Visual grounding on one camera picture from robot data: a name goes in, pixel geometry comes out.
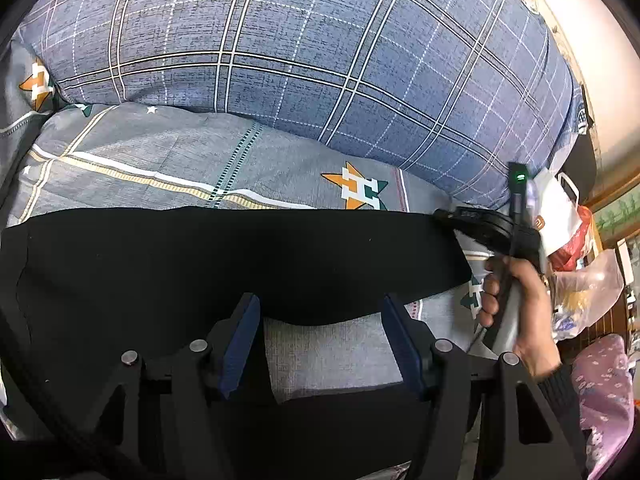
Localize red plastic bag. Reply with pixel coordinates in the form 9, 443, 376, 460
547, 204, 599, 274

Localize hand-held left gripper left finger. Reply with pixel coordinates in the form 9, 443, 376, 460
75, 292, 262, 480

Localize black pants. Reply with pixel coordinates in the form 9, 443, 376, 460
0, 206, 483, 480

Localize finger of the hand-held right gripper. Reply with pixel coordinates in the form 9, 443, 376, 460
432, 207, 483, 235

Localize pink floral cloth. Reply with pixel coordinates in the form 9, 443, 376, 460
570, 332, 640, 480

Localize clear plastic bag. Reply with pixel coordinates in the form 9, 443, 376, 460
550, 247, 627, 342

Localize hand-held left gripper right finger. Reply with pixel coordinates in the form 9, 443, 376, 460
382, 294, 588, 480

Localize grey star-print bedsheet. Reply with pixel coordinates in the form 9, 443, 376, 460
0, 40, 488, 480

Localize black padded object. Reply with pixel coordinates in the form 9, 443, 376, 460
559, 132, 599, 202

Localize person's right forearm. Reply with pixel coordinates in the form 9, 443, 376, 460
529, 362, 595, 480

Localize white paper bag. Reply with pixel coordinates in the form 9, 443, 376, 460
529, 169, 585, 257

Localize blue plaid pillow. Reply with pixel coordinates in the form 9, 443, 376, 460
10, 0, 592, 211

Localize wooden cabinet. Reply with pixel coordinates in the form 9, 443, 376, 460
584, 192, 640, 252

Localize person's right hand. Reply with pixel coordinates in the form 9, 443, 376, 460
476, 254, 564, 382

